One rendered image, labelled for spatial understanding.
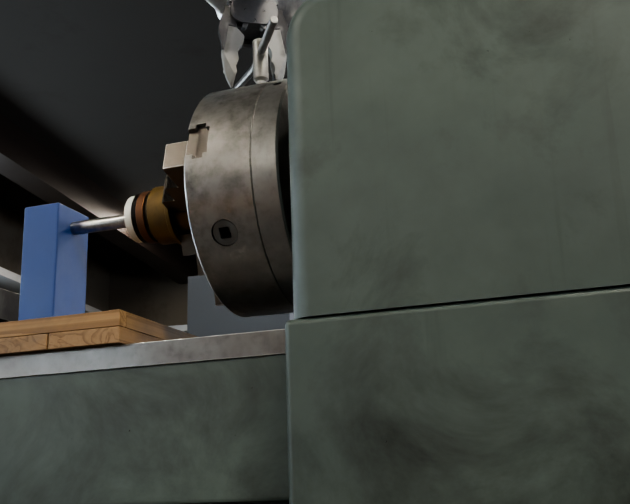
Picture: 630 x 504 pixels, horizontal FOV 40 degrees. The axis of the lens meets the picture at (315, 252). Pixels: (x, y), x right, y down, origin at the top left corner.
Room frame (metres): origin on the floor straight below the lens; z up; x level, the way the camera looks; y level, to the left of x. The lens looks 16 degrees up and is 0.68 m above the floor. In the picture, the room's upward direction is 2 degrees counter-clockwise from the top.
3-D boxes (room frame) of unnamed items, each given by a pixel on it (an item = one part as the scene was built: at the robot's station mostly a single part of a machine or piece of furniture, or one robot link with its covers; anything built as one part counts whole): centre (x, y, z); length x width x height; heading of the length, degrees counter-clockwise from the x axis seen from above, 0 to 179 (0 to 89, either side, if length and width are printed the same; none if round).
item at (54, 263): (1.25, 0.39, 1.00); 0.08 x 0.06 x 0.23; 162
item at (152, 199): (1.19, 0.20, 1.08); 0.09 x 0.09 x 0.09; 72
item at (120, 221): (1.23, 0.31, 1.08); 0.13 x 0.07 x 0.07; 72
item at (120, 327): (1.23, 0.32, 0.89); 0.36 x 0.30 x 0.04; 162
